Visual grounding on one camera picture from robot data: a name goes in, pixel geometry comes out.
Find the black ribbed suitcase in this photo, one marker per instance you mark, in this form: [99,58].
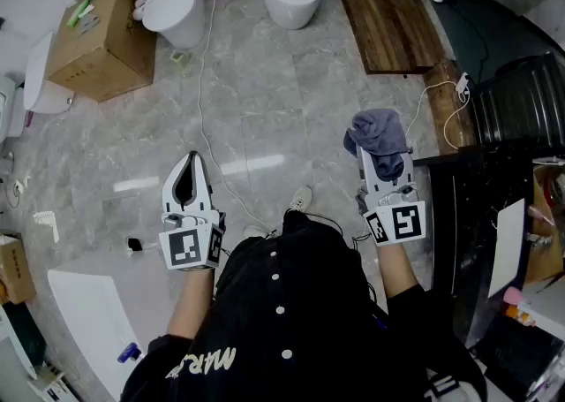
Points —
[521,104]

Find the person's left forearm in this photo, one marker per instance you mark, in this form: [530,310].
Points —
[190,303]

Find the person's right forearm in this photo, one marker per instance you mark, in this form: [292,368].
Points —
[395,272]

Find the grey flat pad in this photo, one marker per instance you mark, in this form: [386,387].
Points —
[88,25]

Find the pink bottle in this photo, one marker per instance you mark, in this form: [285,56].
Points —
[516,301]

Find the small cardboard box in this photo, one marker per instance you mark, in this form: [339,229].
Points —
[15,272]

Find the black metal rack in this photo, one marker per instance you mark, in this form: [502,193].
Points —
[468,237]

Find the brown wooden plank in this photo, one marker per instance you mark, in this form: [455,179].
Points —
[448,113]

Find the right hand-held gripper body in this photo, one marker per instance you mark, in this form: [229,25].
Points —
[406,221]

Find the white paper scrap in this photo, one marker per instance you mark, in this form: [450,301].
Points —
[46,220]

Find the large cardboard box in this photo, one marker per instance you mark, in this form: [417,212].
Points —
[106,51]

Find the black power adapter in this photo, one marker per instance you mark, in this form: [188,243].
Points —
[134,244]

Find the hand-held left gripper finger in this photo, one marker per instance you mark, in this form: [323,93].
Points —
[167,197]
[204,197]

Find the white power strip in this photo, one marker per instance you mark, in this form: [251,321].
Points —
[462,84]

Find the open cardboard box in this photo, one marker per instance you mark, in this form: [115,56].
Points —
[545,259]

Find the dark wooden platform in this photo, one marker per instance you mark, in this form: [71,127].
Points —
[388,25]

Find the white card sheet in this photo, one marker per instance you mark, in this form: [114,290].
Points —
[507,250]

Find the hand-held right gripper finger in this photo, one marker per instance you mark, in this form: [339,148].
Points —
[368,179]
[408,170]

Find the green packet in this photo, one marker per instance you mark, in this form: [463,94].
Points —
[78,13]

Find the person's right white shoe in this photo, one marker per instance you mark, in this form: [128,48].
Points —
[301,198]

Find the small blue bottle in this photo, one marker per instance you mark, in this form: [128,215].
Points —
[129,352]

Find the pale green plastic holder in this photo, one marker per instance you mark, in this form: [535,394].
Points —
[178,58]

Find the white closed-lid toilet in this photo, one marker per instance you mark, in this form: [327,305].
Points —
[176,20]

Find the white board panel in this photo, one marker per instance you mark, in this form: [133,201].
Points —
[88,312]

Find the person's black clothed body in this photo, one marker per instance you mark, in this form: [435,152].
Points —
[300,303]

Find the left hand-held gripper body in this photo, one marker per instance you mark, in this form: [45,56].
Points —
[185,250]

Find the dark purple cloth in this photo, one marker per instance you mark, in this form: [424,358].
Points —
[379,135]

